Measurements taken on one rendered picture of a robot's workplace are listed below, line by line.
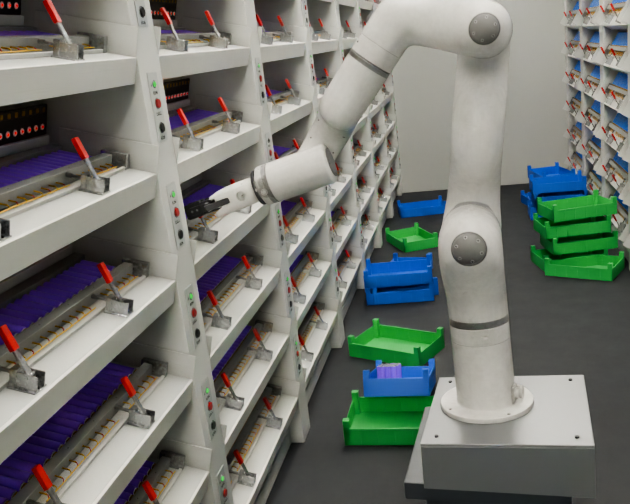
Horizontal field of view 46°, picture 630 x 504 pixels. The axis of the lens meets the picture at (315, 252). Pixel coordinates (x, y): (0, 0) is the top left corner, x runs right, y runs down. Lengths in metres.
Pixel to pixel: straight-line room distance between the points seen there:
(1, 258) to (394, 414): 1.64
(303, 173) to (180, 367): 0.45
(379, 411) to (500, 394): 0.90
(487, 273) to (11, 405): 0.86
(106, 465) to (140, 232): 0.42
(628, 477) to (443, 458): 0.73
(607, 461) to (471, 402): 0.68
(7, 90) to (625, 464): 1.73
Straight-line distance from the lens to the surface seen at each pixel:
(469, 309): 1.49
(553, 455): 1.47
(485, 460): 1.49
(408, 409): 2.39
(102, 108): 1.37
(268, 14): 2.70
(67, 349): 1.12
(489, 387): 1.55
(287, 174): 1.49
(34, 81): 1.06
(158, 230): 1.37
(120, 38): 1.34
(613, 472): 2.12
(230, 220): 1.78
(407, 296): 3.30
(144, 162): 1.35
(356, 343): 2.85
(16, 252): 0.98
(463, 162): 1.45
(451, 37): 1.38
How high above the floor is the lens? 1.13
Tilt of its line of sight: 15 degrees down
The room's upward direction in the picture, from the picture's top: 7 degrees counter-clockwise
